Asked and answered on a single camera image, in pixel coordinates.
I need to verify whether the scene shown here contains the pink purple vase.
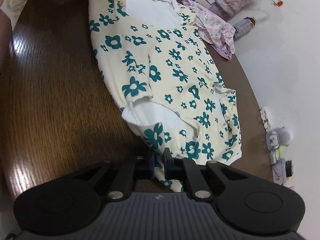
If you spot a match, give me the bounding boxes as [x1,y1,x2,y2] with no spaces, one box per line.
[209,0,249,21]

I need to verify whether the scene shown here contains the pink floral garment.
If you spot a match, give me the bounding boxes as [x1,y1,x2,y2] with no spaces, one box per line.
[182,0,235,60]

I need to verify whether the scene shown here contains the black charger block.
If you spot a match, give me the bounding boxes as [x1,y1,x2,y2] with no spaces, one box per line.
[285,160,293,178]

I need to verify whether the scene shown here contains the white astronaut figurine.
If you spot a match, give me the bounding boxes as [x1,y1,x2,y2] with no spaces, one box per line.
[266,126,294,151]

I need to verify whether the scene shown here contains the plastic drink bottle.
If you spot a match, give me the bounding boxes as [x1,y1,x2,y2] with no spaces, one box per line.
[233,14,269,40]

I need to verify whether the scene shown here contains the green white small boxes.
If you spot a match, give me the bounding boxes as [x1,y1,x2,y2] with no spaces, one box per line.
[270,147,281,165]

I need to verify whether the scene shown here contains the cream green floral dress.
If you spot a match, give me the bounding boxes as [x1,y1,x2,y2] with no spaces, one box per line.
[89,0,242,192]

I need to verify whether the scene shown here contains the white tin box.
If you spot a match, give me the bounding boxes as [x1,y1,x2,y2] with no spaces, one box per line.
[272,158,286,185]

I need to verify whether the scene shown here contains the white power strip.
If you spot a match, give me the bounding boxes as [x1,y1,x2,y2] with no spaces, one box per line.
[260,108,271,132]

